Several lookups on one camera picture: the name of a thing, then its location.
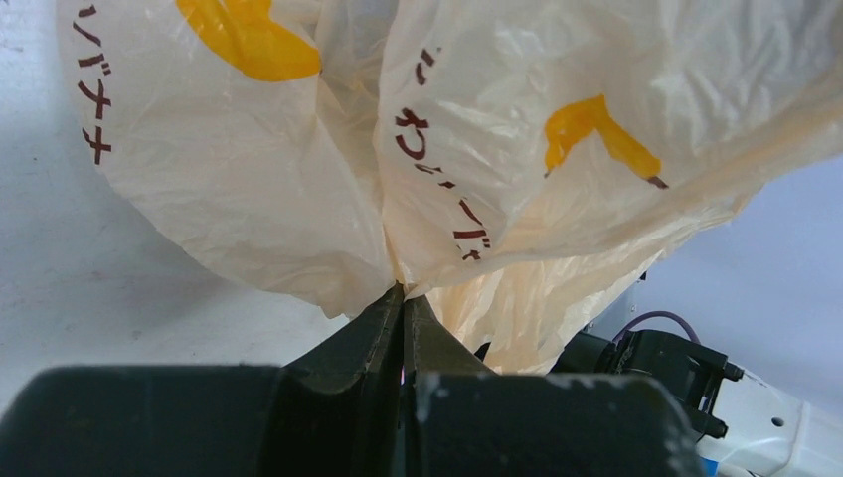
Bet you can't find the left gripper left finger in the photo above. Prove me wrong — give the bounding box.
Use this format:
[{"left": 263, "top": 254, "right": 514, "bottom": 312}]
[{"left": 1, "top": 286, "right": 404, "bottom": 476}]

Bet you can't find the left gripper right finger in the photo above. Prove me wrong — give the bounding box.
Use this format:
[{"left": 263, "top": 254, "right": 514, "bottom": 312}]
[{"left": 403, "top": 298, "right": 704, "bottom": 476}]

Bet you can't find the beige plastic bag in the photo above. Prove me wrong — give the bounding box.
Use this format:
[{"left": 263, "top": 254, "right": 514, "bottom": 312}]
[{"left": 56, "top": 1, "right": 842, "bottom": 373}]

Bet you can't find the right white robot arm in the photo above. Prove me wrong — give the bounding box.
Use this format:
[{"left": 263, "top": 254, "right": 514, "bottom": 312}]
[{"left": 552, "top": 330, "right": 842, "bottom": 476}]

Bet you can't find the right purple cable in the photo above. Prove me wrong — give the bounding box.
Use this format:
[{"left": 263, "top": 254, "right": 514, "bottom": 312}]
[{"left": 612, "top": 310, "right": 703, "bottom": 346}]

